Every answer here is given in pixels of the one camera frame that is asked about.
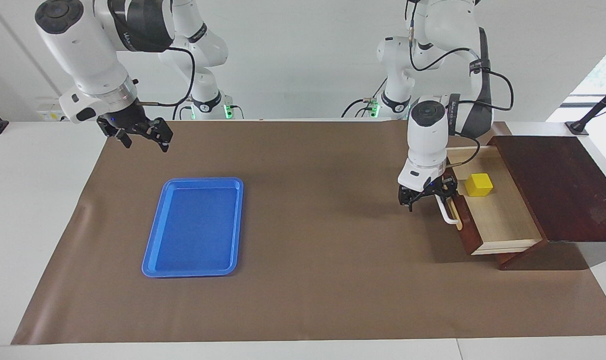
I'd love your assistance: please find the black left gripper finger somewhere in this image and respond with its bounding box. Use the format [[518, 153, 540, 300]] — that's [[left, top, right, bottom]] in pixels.
[[399, 186, 418, 212], [440, 175, 458, 200]]

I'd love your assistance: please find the yellow cube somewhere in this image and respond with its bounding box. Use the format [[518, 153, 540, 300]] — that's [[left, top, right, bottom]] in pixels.
[[465, 173, 494, 197]]

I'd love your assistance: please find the brown table mat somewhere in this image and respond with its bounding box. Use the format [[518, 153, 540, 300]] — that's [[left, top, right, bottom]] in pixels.
[[11, 119, 606, 346]]

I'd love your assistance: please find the blue plastic tray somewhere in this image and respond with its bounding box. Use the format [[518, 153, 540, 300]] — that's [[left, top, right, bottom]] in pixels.
[[142, 177, 244, 279]]

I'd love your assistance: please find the dark wooden cabinet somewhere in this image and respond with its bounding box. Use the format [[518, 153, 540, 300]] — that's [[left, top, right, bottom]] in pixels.
[[487, 135, 606, 271]]

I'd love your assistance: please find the black base cable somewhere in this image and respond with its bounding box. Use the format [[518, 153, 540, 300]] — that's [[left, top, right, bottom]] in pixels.
[[172, 97, 193, 121], [341, 75, 388, 119]]

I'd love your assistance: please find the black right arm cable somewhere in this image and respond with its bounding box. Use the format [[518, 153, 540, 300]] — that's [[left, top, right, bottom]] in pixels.
[[110, 0, 196, 107]]

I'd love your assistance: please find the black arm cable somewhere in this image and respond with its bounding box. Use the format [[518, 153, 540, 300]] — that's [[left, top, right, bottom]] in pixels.
[[110, 0, 196, 107], [405, 0, 514, 167]]

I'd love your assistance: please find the white wall socket box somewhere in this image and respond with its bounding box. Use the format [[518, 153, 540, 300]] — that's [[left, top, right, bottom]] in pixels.
[[37, 97, 76, 122]]

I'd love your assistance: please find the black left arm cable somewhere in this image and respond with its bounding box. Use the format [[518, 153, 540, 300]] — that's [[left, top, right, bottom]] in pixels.
[[405, 0, 514, 167]]

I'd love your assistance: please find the black camera stand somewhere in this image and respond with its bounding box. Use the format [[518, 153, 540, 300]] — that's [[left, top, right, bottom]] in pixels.
[[565, 80, 606, 136]]

